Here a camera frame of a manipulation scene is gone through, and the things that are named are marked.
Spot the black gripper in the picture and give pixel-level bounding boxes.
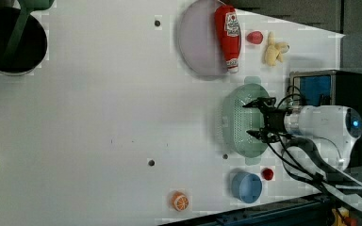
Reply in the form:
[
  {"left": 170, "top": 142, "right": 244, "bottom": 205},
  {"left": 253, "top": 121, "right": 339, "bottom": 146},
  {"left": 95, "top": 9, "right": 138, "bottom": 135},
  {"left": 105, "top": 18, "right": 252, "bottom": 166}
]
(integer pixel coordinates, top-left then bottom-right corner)
[{"left": 243, "top": 97, "right": 288, "bottom": 143}]

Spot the green plastic strainer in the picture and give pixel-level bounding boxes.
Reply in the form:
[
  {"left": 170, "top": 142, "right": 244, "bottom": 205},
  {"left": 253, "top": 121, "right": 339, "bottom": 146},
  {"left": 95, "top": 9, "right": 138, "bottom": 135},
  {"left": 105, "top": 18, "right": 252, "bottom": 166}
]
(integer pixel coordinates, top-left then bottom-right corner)
[{"left": 222, "top": 76, "right": 269, "bottom": 166}]

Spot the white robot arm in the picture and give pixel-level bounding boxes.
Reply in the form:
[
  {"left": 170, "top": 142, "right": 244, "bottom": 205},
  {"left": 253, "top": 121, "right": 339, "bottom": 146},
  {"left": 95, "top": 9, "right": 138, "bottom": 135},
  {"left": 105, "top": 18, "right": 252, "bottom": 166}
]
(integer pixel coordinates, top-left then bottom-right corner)
[{"left": 244, "top": 97, "right": 362, "bottom": 170}]

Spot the small red toy fruit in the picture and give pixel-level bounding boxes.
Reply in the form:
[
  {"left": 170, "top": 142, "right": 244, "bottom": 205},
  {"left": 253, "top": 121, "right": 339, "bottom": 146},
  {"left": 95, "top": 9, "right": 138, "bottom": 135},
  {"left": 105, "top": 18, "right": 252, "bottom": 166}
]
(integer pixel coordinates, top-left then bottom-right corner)
[{"left": 261, "top": 168, "right": 274, "bottom": 181}]

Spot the black toaster oven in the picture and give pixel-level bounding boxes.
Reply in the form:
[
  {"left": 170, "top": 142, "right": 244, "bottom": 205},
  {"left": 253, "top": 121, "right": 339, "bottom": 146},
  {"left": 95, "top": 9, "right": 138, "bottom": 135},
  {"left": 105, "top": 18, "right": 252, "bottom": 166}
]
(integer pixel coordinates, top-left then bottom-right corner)
[{"left": 288, "top": 70, "right": 362, "bottom": 169}]

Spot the yellow toy banana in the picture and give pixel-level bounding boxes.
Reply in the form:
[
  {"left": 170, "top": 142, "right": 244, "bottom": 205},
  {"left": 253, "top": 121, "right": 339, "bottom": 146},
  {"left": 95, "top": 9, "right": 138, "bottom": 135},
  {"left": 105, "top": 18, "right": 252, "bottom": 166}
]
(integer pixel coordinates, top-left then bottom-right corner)
[{"left": 264, "top": 32, "right": 290, "bottom": 67}]

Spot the blue plastic cup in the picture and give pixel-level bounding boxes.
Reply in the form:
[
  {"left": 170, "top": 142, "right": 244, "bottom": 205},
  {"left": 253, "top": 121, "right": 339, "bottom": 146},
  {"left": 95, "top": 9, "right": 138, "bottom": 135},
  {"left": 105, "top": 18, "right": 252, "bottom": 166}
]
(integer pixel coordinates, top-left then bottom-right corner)
[{"left": 231, "top": 171, "right": 262, "bottom": 203}]

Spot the red toy strawberry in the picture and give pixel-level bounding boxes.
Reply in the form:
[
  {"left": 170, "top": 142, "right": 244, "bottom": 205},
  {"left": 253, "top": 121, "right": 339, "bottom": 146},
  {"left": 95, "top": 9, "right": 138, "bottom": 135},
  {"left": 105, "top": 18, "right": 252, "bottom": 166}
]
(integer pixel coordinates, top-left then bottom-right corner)
[{"left": 246, "top": 31, "right": 263, "bottom": 44}]

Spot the round grey plate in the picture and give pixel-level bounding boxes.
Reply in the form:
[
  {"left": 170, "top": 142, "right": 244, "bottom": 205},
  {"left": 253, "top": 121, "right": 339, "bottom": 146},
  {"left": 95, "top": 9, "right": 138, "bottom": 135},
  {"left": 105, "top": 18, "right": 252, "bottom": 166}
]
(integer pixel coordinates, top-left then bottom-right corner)
[{"left": 177, "top": 0, "right": 228, "bottom": 76}]

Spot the red ketchup bottle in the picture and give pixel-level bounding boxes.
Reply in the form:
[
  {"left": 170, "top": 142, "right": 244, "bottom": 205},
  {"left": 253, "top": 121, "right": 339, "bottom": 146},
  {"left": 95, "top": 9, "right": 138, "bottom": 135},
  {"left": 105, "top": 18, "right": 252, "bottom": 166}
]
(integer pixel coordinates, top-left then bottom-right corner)
[{"left": 214, "top": 5, "right": 240, "bottom": 73}]

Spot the orange slice toy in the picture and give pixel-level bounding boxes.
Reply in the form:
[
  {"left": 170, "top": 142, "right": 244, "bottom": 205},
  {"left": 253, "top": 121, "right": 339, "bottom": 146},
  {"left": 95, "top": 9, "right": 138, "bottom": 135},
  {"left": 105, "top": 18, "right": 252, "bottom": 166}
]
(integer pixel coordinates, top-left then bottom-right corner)
[{"left": 171, "top": 191, "right": 189, "bottom": 212}]

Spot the black cooking pot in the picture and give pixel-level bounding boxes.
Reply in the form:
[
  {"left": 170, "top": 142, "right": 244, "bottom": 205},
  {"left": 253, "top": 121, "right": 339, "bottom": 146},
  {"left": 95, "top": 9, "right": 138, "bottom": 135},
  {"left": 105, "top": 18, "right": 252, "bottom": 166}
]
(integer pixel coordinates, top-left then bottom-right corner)
[{"left": 0, "top": 7, "right": 48, "bottom": 76}]

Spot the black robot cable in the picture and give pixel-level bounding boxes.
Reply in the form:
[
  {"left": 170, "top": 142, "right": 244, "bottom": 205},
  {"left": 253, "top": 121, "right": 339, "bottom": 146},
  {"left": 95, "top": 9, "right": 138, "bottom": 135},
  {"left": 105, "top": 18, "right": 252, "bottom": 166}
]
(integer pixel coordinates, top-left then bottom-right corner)
[{"left": 265, "top": 84, "right": 362, "bottom": 218}]

